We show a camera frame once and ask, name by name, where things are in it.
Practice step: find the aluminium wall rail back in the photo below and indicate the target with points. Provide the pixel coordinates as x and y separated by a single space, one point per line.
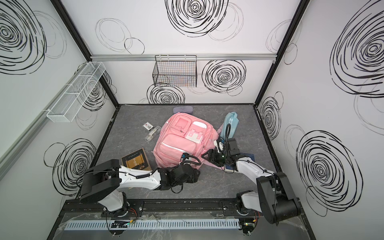
183 57

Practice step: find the flat clear lead refill box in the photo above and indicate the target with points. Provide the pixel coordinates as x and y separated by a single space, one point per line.
148 126

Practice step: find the black frame post right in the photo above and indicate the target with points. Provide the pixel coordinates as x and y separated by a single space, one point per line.
283 47

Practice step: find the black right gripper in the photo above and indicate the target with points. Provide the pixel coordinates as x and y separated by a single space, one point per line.
212 155

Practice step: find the aluminium wall rail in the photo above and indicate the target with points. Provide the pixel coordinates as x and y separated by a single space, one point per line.
183 57
13 153

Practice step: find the aluminium wall rail left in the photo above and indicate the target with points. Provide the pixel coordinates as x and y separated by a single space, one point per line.
13 153

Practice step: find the blue book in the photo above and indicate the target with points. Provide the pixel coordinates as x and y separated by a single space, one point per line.
230 169

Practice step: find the clear plastic eraser case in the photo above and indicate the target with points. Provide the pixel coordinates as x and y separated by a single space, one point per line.
153 132

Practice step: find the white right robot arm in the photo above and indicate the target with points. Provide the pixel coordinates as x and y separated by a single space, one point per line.
274 197

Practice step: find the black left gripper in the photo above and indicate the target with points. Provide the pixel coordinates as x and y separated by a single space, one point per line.
193 173

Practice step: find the pink student backpack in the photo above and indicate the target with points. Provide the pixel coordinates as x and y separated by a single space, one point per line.
184 133

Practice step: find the black aluminium frame post left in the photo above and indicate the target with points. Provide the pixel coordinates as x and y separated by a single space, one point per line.
65 17

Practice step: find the purple fabric glasses case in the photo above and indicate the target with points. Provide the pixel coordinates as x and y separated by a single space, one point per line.
183 109

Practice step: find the brown book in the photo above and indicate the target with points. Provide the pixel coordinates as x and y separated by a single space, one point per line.
137 160

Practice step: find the white mesh wall shelf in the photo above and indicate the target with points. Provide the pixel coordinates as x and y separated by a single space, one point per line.
83 92

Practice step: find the grey slotted cable duct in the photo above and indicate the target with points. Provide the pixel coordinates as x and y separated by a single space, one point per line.
185 224

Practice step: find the black wire basket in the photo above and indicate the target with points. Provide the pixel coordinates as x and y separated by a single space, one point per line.
176 73

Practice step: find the teal pencil pouch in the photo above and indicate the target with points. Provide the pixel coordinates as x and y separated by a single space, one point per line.
232 119

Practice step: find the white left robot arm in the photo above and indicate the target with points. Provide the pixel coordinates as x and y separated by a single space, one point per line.
105 183

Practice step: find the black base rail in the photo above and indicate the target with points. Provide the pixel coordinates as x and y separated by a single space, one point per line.
229 207

